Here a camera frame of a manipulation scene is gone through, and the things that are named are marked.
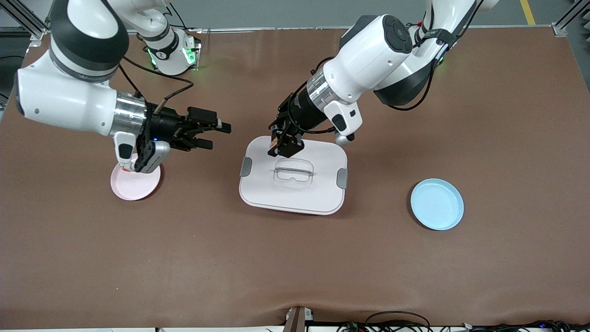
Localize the brown post with white block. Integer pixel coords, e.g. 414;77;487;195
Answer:
283;307;314;332

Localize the black cable bundle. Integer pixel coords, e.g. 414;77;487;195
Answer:
461;320;590;332

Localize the brown table mat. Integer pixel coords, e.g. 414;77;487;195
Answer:
0;25;590;330

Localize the light blue round plate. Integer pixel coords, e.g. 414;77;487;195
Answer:
410;178;464;231

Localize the aluminium frame profile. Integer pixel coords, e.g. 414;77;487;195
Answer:
553;0;590;37
0;0;51;43

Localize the white lidded storage box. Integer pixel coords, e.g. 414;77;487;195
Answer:
239;136;348;216

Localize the black looped cable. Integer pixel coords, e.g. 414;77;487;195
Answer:
364;311;431;332

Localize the pale pink round plate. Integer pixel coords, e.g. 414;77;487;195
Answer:
111;159;161;201

